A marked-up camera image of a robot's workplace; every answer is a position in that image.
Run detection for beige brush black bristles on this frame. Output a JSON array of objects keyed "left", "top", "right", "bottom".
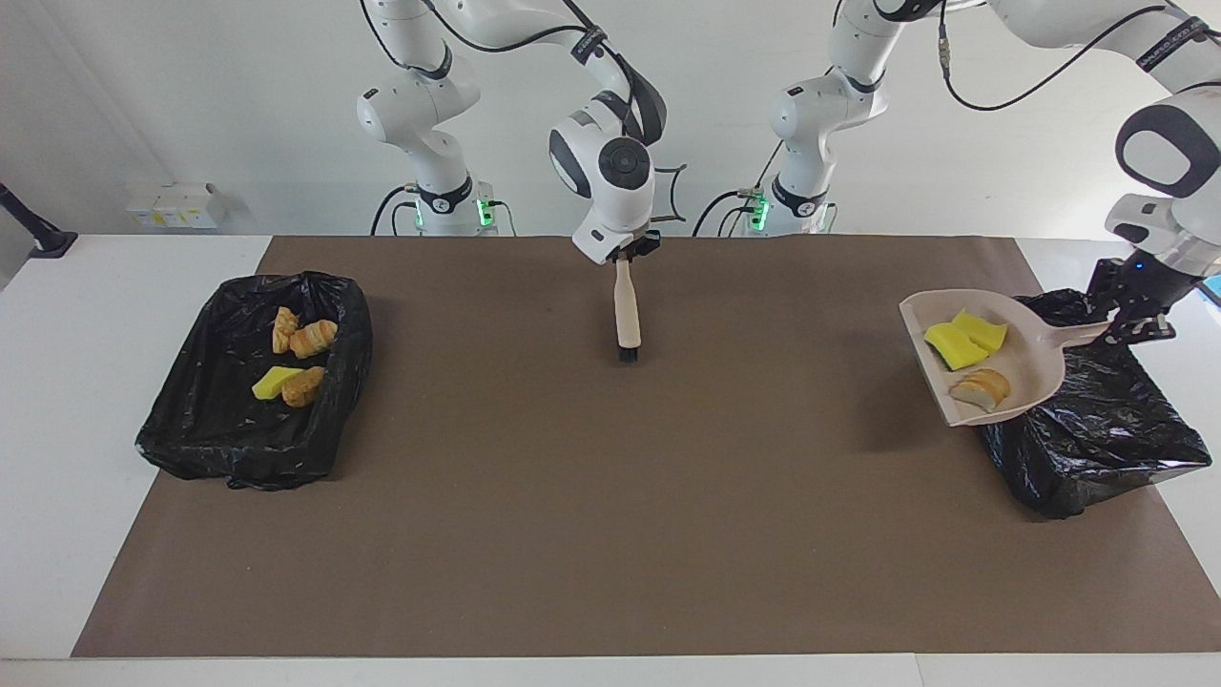
[{"left": 615, "top": 258, "right": 643, "bottom": 364}]

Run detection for beige plastic dustpan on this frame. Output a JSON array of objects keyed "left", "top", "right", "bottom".
[{"left": 899, "top": 289, "right": 1113, "bottom": 427}]

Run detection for yellow sponge block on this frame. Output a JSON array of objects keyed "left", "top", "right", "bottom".
[{"left": 954, "top": 308, "right": 1010, "bottom": 352}]

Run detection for beige sponge piece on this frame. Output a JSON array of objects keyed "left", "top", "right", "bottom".
[{"left": 949, "top": 368, "right": 1012, "bottom": 413}]

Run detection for yellow notched sponge piece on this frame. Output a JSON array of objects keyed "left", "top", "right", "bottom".
[{"left": 923, "top": 323, "right": 991, "bottom": 372}]

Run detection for striped round bread toy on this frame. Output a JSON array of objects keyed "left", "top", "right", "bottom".
[{"left": 289, "top": 320, "right": 339, "bottom": 360}]

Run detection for brown bread loaf toy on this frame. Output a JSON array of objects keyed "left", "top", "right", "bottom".
[{"left": 281, "top": 366, "right": 327, "bottom": 408}]

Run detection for yellow sponge wedge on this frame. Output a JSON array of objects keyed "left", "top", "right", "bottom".
[{"left": 252, "top": 366, "right": 304, "bottom": 401}]

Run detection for black bag lined bin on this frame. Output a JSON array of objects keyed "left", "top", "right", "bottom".
[
  {"left": 978, "top": 289, "right": 1212, "bottom": 521},
  {"left": 135, "top": 271, "right": 374, "bottom": 491}
]

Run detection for brown table mat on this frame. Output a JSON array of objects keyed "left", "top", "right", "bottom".
[{"left": 72, "top": 236, "right": 1221, "bottom": 659}]

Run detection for black stand leg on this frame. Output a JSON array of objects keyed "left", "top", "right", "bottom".
[{"left": 0, "top": 183, "right": 79, "bottom": 259}]

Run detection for black base cable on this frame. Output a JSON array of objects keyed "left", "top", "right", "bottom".
[
  {"left": 693, "top": 143, "right": 788, "bottom": 237},
  {"left": 370, "top": 184, "right": 423, "bottom": 237}
]

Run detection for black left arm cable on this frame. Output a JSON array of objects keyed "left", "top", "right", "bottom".
[{"left": 938, "top": 0, "right": 1169, "bottom": 113}]

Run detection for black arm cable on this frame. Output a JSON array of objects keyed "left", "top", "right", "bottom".
[
  {"left": 938, "top": 0, "right": 1169, "bottom": 113},
  {"left": 362, "top": 0, "right": 690, "bottom": 225}
]

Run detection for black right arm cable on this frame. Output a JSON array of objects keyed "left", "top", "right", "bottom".
[{"left": 362, "top": 0, "right": 690, "bottom": 225}]

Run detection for white wall socket boxes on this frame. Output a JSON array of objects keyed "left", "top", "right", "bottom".
[{"left": 127, "top": 183, "right": 228, "bottom": 230}]

